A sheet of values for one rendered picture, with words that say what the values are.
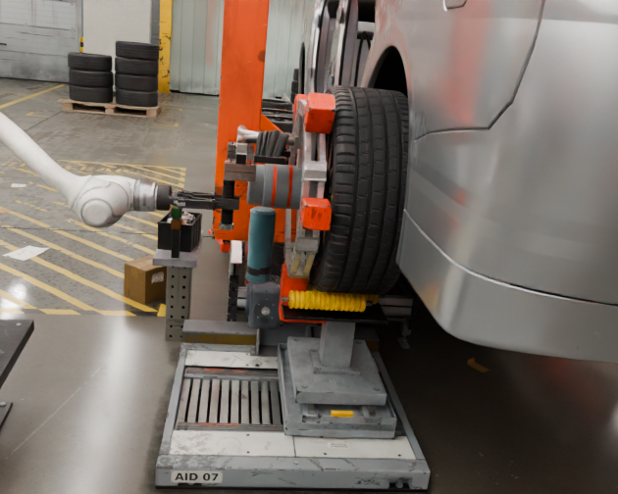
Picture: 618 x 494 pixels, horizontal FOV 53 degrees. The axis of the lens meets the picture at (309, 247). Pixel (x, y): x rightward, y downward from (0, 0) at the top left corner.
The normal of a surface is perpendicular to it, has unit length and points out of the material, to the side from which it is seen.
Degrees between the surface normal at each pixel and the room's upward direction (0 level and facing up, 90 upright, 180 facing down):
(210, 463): 0
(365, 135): 49
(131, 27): 90
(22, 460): 0
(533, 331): 97
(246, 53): 90
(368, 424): 90
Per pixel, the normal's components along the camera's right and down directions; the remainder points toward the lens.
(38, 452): 0.10, -0.95
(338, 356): 0.10, 0.31
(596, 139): -0.41, 0.23
